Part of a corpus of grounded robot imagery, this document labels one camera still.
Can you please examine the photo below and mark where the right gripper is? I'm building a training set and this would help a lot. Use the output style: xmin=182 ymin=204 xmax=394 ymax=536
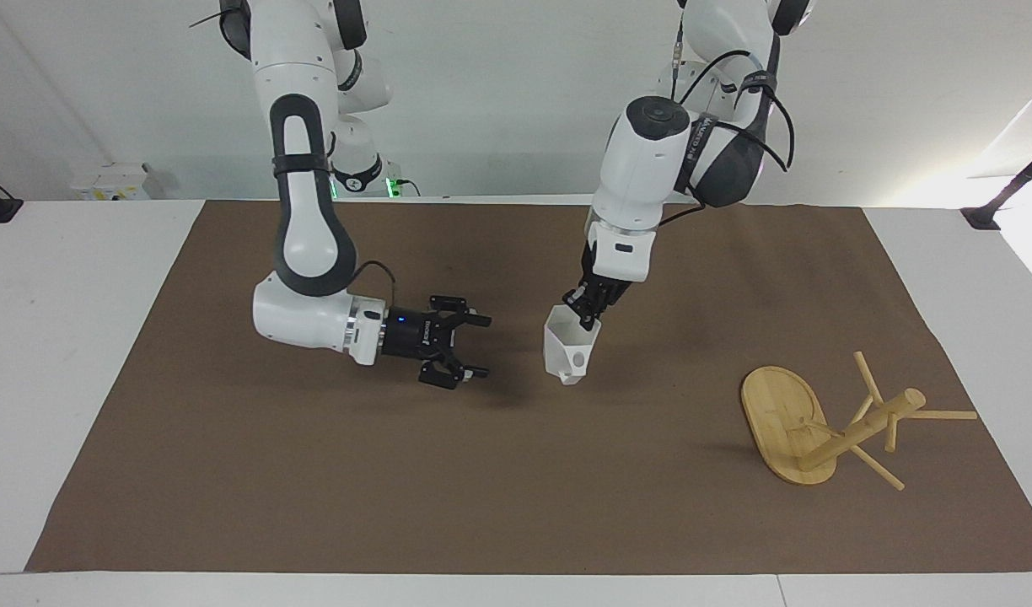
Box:
xmin=383 ymin=294 xmax=492 ymax=391

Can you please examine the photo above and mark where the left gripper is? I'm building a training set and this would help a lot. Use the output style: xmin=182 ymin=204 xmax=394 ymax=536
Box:
xmin=563 ymin=243 xmax=634 ymax=332

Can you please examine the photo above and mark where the white cup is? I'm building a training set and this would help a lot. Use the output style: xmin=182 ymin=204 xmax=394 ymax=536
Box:
xmin=542 ymin=304 xmax=604 ymax=386

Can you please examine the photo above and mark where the wooden cup rack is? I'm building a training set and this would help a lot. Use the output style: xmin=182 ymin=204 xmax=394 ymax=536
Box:
xmin=740 ymin=351 xmax=979 ymax=492

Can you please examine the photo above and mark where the white box with yellow label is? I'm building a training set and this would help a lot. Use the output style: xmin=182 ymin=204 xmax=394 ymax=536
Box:
xmin=70 ymin=162 xmax=152 ymax=201

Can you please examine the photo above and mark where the black cable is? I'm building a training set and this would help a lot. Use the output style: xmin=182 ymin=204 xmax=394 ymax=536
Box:
xmin=351 ymin=261 xmax=397 ymax=305
xmin=658 ymin=20 xmax=796 ymax=228

